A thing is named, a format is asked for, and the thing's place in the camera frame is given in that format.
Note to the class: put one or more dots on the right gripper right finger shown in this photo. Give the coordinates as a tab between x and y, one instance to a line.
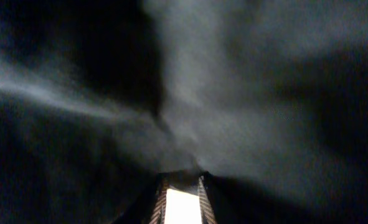
207	212

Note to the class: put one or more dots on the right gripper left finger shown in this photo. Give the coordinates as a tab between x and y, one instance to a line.
159	208

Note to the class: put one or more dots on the black shorts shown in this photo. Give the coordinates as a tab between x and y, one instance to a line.
98	99

